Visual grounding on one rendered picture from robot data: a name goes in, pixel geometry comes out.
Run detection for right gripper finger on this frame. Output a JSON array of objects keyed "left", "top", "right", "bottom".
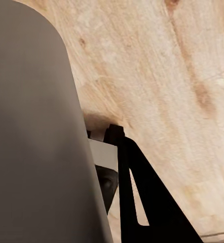
[{"left": 118, "top": 135, "right": 203, "bottom": 243}]

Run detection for trash can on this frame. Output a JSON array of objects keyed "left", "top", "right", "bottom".
[{"left": 0, "top": 0, "right": 114, "bottom": 243}]

